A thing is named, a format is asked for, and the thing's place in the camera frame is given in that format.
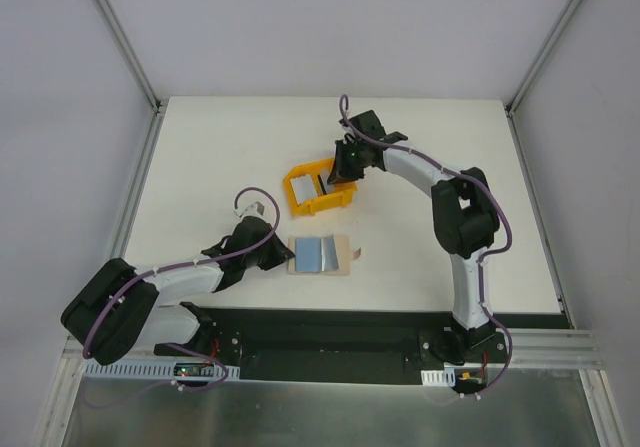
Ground white credit card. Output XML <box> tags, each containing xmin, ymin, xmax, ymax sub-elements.
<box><xmin>316</xmin><ymin>175</ymin><xmax>327</xmax><ymax>196</ymax></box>

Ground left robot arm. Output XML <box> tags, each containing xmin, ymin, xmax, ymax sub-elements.
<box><xmin>61</xmin><ymin>215</ymin><xmax>295</xmax><ymax>365</ymax></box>

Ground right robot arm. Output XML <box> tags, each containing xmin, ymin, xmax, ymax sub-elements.
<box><xmin>328</xmin><ymin>106</ymin><xmax>500</xmax><ymax>366</ymax></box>

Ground yellow plastic bin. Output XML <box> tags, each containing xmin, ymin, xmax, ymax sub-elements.
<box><xmin>283</xmin><ymin>158</ymin><xmax>357</xmax><ymax>217</ymax></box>

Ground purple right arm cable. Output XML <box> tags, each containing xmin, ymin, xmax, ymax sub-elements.
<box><xmin>338</xmin><ymin>94</ymin><xmax>516</xmax><ymax>408</ymax></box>

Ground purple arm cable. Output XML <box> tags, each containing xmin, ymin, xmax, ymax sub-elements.
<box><xmin>338</xmin><ymin>94</ymin><xmax>516</xmax><ymax>408</ymax></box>
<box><xmin>82</xmin><ymin>187</ymin><xmax>280</xmax><ymax>411</ymax></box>

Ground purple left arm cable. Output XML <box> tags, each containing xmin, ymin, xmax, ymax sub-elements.
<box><xmin>82</xmin><ymin>187</ymin><xmax>280</xmax><ymax>411</ymax></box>

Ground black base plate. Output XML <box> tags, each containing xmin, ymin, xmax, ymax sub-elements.
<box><xmin>154</xmin><ymin>306</ymin><xmax>574</xmax><ymax>383</ymax></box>

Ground white cable duct right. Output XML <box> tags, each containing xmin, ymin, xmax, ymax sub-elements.
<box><xmin>420</xmin><ymin>367</ymin><xmax>456</xmax><ymax>388</ymax></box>

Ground white cable duct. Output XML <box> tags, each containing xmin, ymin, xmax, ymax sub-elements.
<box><xmin>420</xmin><ymin>367</ymin><xmax>456</xmax><ymax>388</ymax></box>
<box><xmin>84</xmin><ymin>360</ymin><xmax>240</xmax><ymax>382</ymax></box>

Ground left aluminium post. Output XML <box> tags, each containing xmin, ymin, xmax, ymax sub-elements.
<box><xmin>92</xmin><ymin>0</ymin><xmax>162</xmax><ymax>113</ymax></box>

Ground aluminium post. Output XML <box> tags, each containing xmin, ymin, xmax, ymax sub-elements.
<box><xmin>92</xmin><ymin>0</ymin><xmax>162</xmax><ymax>113</ymax></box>
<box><xmin>505</xmin><ymin>0</ymin><xmax>586</xmax><ymax>118</ymax></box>

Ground white cable duct left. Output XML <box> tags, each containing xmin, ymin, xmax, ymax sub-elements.
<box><xmin>84</xmin><ymin>360</ymin><xmax>240</xmax><ymax>382</ymax></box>

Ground aluminium frame rail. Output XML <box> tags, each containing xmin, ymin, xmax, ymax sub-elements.
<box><xmin>62</xmin><ymin>329</ymin><xmax>606</xmax><ymax>371</ymax></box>

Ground right aluminium post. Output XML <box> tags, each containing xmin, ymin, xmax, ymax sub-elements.
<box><xmin>505</xmin><ymin>0</ymin><xmax>586</xmax><ymax>118</ymax></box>

